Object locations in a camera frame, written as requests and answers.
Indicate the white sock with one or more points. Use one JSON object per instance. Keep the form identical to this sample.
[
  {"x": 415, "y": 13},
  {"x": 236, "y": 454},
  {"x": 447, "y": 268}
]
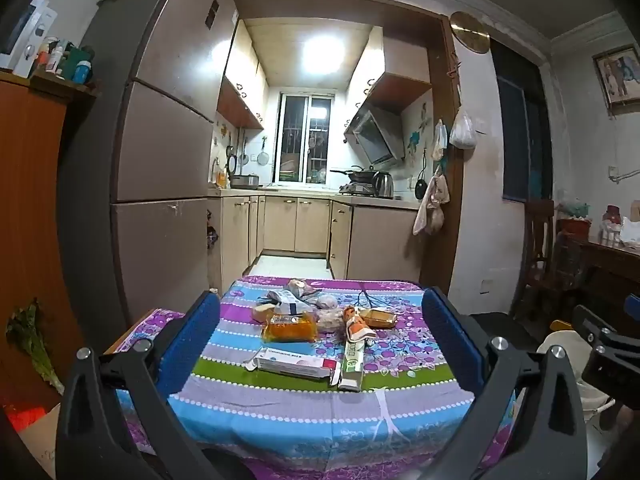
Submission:
[{"x": 326, "y": 302}]

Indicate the white red carton box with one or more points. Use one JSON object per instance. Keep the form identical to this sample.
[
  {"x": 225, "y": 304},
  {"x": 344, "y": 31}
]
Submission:
[{"x": 290, "y": 362}]

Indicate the ceiling light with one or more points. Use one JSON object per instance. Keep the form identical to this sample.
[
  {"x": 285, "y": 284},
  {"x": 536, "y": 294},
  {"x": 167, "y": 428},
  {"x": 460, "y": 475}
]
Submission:
[{"x": 324, "y": 55}]

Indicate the white plastic bag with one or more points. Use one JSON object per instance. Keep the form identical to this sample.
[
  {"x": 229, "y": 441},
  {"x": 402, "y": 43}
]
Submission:
[{"x": 462, "y": 132}]

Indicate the steel pot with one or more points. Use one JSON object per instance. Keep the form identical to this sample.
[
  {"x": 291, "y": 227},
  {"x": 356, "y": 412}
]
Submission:
[{"x": 245, "y": 181}]

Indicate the framed picture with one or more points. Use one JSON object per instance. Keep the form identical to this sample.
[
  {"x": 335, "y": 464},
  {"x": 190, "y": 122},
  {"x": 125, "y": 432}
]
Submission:
[{"x": 617, "y": 77}]

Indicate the orange wooden cabinet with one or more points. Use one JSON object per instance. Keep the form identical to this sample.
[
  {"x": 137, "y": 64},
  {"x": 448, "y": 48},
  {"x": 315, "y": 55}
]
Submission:
[{"x": 30, "y": 185}]

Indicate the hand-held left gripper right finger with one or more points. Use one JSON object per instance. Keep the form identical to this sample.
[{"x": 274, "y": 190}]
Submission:
[{"x": 450, "y": 335}]

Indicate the black frying pan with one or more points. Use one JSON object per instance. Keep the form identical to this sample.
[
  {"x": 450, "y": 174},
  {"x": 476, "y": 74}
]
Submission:
[{"x": 420, "y": 187}]

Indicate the orange white snack packet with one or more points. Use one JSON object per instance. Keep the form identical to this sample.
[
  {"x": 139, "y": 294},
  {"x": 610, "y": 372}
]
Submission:
[{"x": 357, "y": 327}]

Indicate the black plastic bag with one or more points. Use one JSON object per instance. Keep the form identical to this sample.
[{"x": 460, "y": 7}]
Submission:
[{"x": 212, "y": 232}]

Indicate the brown refrigerator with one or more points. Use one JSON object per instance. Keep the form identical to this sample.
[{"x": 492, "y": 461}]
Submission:
[{"x": 165, "y": 150}]

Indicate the gold carton box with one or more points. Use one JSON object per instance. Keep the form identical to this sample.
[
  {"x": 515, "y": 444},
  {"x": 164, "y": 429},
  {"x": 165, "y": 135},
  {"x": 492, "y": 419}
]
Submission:
[{"x": 380, "y": 317}]

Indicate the green white carton box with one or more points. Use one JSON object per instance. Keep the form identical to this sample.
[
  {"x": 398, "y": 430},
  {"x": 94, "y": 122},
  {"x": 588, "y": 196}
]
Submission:
[{"x": 352, "y": 365}]

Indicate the yellow orange snack packet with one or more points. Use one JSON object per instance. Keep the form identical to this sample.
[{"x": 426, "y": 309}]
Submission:
[{"x": 290, "y": 330}]

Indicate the gold wall clock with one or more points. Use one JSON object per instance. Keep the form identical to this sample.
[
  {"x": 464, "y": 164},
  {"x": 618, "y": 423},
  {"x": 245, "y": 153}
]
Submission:
[{"x": 469, "y": 31}]

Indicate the beige lump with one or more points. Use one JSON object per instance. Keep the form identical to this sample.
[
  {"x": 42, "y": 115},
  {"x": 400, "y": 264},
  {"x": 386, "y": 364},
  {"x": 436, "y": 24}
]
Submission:
[{"x": 262, "y": 313}]

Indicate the gas stove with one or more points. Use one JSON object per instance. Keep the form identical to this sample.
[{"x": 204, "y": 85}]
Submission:
[{"x": 356, "y": 189}]

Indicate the dark wooden table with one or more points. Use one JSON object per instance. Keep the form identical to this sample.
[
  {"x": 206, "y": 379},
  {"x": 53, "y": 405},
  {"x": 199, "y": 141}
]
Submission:
[{"x": 600, "y": 270}]

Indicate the white bottle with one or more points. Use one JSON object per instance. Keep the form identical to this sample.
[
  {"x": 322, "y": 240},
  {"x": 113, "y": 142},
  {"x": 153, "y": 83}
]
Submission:
[{"x": 57, "y": 60}]

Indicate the green leafy vegetable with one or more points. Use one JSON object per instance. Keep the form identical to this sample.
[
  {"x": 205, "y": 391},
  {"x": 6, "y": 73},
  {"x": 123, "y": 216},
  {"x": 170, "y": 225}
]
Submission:
[{"x": 32, "y": 340}]

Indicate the dark window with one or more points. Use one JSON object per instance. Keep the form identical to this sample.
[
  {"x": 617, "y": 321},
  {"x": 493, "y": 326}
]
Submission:
[{"x": 520, "y": 135}]

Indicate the purple blue floral tablecloth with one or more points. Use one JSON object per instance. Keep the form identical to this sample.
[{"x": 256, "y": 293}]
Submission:
[{"x": 300, "y": 410}]

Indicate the black wok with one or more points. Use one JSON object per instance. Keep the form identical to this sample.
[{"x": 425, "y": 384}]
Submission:
[{"x": 360, "y": 175}]

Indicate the steel kettle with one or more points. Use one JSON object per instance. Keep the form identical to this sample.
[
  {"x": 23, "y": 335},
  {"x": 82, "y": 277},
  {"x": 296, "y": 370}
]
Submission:
[{"x": 383, "y": 184}]

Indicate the wall outlet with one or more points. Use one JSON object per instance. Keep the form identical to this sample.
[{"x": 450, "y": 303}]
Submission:
[{"x": 486, "y": 287}]

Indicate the silver striped packet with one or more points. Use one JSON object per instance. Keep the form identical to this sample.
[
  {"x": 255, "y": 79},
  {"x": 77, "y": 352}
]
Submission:
[{"x": 287, "y": 303}]

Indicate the beige hanging bags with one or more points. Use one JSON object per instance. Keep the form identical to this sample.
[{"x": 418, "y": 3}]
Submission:
[{"x": 432, "y": 205}]

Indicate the silver bread bag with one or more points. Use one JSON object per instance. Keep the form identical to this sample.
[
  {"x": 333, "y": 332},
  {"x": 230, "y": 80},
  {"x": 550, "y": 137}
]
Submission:
[{"x": 300, "y": 288}]

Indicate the kitchen window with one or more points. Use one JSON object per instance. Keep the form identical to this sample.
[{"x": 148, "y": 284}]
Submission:
[{"x": 306, "y": 135}]

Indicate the steel range hood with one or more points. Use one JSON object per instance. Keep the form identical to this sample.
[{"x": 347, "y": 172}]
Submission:
[{"x": 375, "y": 132}]

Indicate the beige wall cabinets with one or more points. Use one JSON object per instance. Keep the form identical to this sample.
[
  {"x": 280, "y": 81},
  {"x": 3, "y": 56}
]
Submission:
[
  {"x": 242, "y": 90},
  {"x": 385, "y": 80}
]

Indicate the round strainer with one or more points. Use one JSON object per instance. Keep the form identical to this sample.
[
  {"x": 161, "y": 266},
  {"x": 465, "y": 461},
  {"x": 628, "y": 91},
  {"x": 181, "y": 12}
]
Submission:
[{"x": 263, "y": 156}]

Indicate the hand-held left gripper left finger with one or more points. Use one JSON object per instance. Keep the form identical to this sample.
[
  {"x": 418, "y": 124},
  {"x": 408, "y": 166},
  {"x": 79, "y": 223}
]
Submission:
[{"x": 192, "y": 335}]

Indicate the white basin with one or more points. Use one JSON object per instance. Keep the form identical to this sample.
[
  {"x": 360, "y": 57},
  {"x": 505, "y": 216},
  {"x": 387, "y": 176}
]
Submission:
[{"x": 555, "y": 347}]

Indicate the dark wooden chair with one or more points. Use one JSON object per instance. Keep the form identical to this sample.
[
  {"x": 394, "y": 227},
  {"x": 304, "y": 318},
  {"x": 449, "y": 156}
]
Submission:
[{"x": 537, "y": 245}]

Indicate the teal bottle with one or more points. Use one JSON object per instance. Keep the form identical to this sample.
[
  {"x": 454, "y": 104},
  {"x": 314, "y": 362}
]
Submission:
[{"x": 83, "y": 71}]

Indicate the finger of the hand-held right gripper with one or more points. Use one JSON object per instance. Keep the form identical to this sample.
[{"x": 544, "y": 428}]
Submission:
[
  {"x": 595, "y": 322},
  {"x": 632, "y": 305}
]

